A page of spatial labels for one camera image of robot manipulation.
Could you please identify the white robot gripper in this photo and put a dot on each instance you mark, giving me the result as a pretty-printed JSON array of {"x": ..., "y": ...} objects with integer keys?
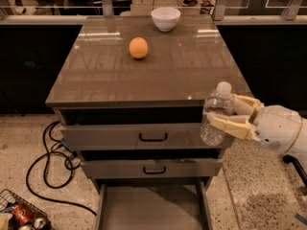
[{"x": 277, "y": 126}]

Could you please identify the clear plastic water bottle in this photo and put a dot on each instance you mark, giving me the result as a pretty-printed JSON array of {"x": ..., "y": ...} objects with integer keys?
[{"x": 218, "y": 103}]

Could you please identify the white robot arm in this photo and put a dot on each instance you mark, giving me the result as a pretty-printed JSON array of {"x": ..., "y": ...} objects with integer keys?
[{"x": 272, "y": 127}]

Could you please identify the grey middle drawer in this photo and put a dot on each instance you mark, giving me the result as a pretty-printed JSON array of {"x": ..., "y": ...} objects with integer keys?
[{"x": 150, "y": 163}]

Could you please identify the grey drawer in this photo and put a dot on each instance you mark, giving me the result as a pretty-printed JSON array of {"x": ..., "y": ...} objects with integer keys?
[
  {"x": 150, "y": 163},
  {"x": 153, "y": 207},
  {"x": 134, "y": 137}
]

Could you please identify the grey drawer cabinet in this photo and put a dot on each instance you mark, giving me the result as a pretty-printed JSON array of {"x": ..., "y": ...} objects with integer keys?
[{"x": 101, "y": 83}]

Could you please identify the grey top drawer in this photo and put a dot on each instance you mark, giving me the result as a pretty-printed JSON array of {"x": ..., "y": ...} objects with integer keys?
[{"x": 134, "y": 137}]

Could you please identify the grey bottom drawer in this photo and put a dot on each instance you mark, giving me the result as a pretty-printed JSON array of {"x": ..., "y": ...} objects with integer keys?
[{"x": 153, "y": 207}]

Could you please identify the black floor bar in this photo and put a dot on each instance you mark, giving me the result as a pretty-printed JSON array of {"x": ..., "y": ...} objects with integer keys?
[{"x": 288, "y": 159}]

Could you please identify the orange fruit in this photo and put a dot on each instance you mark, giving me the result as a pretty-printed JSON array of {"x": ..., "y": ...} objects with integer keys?
[{"x": 138, "y": 47}]

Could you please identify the white ceramic bowl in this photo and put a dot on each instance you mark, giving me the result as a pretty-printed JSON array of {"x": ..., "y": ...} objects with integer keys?
[{"x": 165, "y": 18}]

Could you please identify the black sneaker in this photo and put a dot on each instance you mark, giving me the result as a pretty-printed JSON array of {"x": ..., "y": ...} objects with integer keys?
[{"x": 189, "y": 3}]

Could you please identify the silver can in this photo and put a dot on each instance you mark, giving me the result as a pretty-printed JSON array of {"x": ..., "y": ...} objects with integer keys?
[{"x": 39, "y": 223}]

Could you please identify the red soda can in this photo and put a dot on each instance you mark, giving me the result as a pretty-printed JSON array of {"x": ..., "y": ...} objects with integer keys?
[{"x": 22, "y": 214}]

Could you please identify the wire basket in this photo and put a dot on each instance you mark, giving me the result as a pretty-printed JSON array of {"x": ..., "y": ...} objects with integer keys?
[{"x": 8, "y": 200}]

